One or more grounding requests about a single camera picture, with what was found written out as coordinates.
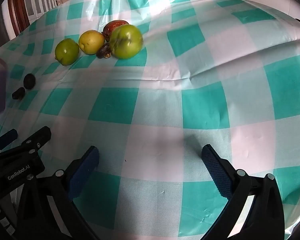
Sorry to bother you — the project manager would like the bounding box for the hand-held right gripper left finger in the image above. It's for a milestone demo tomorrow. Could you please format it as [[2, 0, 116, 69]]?
[[15, 145, 100, 240]]

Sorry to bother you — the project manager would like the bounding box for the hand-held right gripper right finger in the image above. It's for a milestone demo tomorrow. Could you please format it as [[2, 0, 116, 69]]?
[[201, 144, 285, 240]]

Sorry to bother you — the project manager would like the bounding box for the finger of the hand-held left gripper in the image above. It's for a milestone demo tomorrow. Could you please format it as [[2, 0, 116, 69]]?
[[0, 126, 52, 162], [0, 129, 18, 153]]

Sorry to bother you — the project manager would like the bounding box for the dark brown round fruit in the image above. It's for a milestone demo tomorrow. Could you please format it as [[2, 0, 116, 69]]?
[[23, 73, 36, 90], [96, 42, 113, 59], [12, 87, 26, 100]]

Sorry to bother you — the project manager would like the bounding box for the green tomato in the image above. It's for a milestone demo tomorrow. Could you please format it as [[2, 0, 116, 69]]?
[[55, 38, 80, 66], [109, 24, 143, 60]]

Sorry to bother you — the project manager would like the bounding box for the yellow-orange apple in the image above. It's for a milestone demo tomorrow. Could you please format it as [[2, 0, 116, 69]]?
[[78, 30, 106, 55]]

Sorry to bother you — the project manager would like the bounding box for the teal white checked tablecloth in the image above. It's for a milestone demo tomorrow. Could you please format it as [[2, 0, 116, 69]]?
[[0, 0, 300, 240]]

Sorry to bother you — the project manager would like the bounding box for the red apple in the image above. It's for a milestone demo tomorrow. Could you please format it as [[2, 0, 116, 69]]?
[[102, 20, 129, 42]]

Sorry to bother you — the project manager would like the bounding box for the white panelled cabinet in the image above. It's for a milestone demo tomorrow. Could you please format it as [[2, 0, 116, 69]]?
[[1, 0, 73, 38]]

